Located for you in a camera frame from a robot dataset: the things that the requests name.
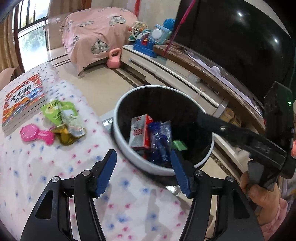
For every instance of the red Chinese knot decoration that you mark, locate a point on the red Chinese knot decoration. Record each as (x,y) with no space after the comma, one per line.
(137,5)

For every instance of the red white box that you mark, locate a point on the red white box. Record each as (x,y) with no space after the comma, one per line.
(139,132)

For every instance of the colourful children's book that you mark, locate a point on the colourful children's book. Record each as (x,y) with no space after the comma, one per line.
(21,102)

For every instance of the blue toy machine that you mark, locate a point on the blue toy machine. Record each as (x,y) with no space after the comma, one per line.
(157,36)

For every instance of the green snack wrapper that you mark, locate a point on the green snack wrapper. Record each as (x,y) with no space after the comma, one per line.
(67,124)

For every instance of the gold curtain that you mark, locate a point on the gold curtain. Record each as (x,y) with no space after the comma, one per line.
(8,57)

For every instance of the white TV cabinet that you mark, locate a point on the white TV cabinet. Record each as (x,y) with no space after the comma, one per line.
(146,70)

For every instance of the pink sofa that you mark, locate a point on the pink sofa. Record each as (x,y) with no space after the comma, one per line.
(5,77)

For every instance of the colourful wire ball toy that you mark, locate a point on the colourful wire ball toy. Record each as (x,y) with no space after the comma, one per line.
(136,29)

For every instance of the blue spiky ball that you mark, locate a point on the blue spiky ball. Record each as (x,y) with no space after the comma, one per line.
(169,24)

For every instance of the pink heart cover furniture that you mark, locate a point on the pink heart cover furniture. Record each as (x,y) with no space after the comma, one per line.
(88,35)

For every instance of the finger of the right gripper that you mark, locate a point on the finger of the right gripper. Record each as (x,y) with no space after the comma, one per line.
(231,133)

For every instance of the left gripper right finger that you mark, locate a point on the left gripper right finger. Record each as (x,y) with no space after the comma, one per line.
(235,219)

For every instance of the black white trash bin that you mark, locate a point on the black white trash bin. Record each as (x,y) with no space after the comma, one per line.
(162,104)

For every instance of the black television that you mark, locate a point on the black television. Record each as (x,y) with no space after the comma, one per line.
(250,46)

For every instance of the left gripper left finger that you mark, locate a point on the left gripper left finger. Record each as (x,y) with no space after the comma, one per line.
(50,217)

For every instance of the pink plastic wrapper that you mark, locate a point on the pink plastic wrapper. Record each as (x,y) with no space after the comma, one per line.
(32,132)

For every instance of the right hand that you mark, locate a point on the right hand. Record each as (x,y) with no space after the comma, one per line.
(268,200)

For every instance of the green red small box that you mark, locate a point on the green red small box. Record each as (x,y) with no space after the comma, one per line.
(179,145)

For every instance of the pink stick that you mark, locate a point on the pink stick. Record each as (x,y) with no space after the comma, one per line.
(191,5)

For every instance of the pink kettlebell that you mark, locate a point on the pink kettlebell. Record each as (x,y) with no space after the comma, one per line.
(114,61)

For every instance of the blue plastic bag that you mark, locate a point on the blue plastic bag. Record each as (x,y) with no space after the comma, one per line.
(160,139)

